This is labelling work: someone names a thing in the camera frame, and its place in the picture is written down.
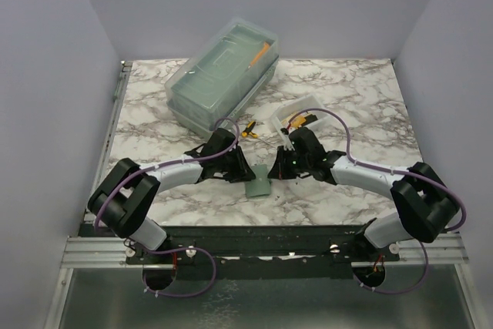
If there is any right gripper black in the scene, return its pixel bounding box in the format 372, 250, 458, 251
268, 146, 311, 180

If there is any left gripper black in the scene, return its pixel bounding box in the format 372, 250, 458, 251
216, 146, 256, 183

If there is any green leather card holder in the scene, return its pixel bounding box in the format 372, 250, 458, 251
244, 164, 271, 199

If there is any white card tray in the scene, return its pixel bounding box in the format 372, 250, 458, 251
268, 93, 330, 134

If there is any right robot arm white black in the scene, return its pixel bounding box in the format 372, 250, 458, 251
268, 127, 460, 261

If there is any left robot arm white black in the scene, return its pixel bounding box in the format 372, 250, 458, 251
87, 128, 256, 264

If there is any yellow black small screwdriver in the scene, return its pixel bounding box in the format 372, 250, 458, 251
241, 121, 259, 139

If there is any clear plastic storage box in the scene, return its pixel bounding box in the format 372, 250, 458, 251
165, 18, 279, 139

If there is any orange tool inside box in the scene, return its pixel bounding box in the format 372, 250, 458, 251
248, 42, 270, 69

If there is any black front mounting rail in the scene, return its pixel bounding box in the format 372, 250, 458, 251
126, 225, 399, 280

